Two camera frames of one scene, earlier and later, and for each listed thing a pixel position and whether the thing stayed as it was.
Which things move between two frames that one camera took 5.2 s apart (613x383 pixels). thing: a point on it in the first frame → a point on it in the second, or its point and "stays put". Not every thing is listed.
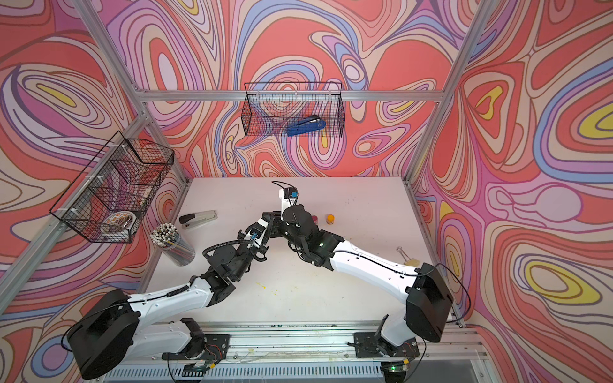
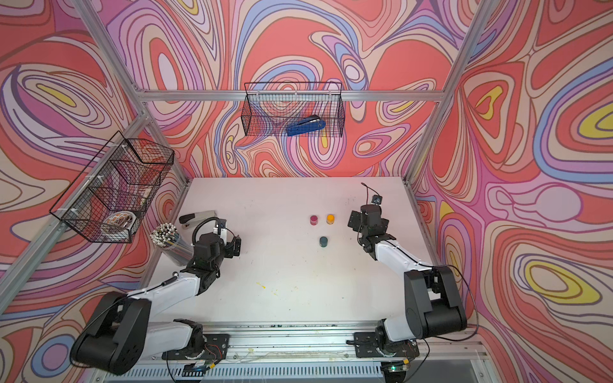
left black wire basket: (108, 199) stays put
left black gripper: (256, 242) → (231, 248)
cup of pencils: (167, 237) stays put
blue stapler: (314, 123) stays put
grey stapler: (193, 219) stays put
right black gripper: (274, 223) → (354, 221)
